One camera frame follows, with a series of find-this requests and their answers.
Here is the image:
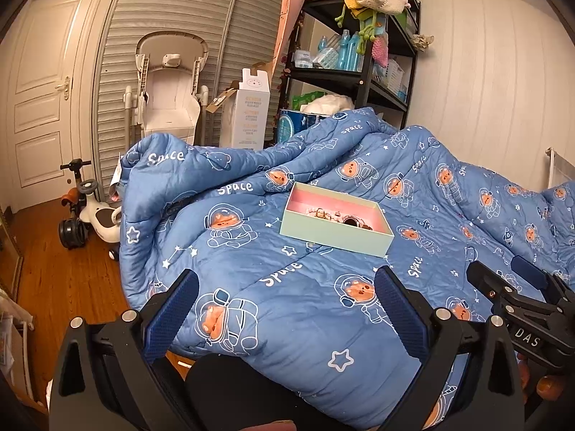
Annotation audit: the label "blue plastic bottles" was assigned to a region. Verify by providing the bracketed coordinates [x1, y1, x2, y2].
[336, 29, 365, 73]

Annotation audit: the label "long hanging paper bag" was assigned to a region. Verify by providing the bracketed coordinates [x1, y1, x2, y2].
[271, 0, 316, 80]

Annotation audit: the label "white fluffy bundle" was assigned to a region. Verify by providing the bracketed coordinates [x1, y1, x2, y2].
[299, 94, 357, 116]

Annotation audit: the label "white baby high chair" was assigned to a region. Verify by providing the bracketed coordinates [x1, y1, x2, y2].
[121, 31, 211, 145]

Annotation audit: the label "orange seat balance bike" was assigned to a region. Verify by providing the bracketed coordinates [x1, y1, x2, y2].
[57, 158, 93, 251]

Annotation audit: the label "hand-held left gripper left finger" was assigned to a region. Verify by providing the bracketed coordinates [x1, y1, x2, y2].
[49, 269, 201, 431]

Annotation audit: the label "open cardboard box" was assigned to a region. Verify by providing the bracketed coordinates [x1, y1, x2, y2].
[205, 81, 244, 145]

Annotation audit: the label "clear plastic package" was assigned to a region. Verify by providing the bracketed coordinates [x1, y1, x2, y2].
[312, 47, 341, 71]

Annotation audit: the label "white plastic basket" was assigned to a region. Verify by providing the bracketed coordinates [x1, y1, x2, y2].
[385, 57, 408, 93]

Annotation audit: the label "tall white carton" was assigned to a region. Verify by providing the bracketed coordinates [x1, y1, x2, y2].
[232, 68, 272, 150]

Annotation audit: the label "white cow pattern ride-on toy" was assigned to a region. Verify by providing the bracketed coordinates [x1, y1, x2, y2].
[78, 179, 123, 262]

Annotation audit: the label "pink knitted pouch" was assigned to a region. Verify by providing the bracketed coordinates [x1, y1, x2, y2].
[370, 33, 390, 69]

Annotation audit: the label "green frog plush toy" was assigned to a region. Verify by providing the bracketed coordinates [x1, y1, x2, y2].
[334, 0, 388, 48]

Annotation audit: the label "black metal shelf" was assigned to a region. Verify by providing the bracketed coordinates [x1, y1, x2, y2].
[282, 0, 424, 129]

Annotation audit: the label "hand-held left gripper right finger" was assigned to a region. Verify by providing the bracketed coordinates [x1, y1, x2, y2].
[374, 266, 526, 431]

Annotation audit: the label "green packet pack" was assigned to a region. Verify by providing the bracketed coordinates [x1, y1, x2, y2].
[291, 91, 327, 109]

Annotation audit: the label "pink lined jewelry box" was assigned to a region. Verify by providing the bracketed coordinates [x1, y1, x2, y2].
[279, 182, 395, 259]

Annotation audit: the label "blue astronaut bear printed blanket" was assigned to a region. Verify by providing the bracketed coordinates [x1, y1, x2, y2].
[119, 108, 575, 431]

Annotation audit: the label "person's right hand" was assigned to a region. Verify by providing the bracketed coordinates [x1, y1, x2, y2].
[516, 351, 572, 408]

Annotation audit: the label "grey louvered closet door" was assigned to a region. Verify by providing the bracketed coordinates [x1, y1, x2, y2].
[92, 0, 298, 199]

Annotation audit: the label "white panel door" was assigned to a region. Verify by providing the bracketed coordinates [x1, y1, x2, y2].
[4, 0, 114, 214]

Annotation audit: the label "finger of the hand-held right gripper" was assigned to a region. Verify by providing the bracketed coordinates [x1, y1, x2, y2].
[466, 259, 518, 311]
[511, 255, 575, 311]

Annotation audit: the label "white blanket label tag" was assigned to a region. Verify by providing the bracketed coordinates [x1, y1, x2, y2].
[110, 152, 125, 199]

